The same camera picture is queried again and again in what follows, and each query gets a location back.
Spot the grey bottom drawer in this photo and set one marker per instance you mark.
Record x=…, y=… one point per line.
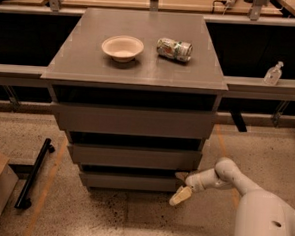
x=128, y=182

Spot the black metal bar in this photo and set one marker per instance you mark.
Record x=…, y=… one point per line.
x=23, y=201

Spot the grey top drawer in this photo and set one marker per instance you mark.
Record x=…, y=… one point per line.
x=133, y=121

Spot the beige paper bowl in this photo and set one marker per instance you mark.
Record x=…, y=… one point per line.
x=122, y=48

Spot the crushed green soda can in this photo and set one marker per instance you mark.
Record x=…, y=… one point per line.
x=177, y=50

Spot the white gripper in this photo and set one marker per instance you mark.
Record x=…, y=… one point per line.
x=194, y=181

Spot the clear sanitizer bottle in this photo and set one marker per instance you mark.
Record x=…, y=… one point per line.
x=273, y=75

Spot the grey drawer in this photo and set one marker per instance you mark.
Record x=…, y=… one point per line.
x=128, y=182
x=133, y=121
x=134, y=157

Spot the grey middle drawer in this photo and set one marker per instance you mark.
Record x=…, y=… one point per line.
x=134, y=157

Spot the grey drawer cabinet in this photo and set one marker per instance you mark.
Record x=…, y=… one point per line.
x=81, y=73

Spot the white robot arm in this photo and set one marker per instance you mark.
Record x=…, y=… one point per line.
x=259, y=212

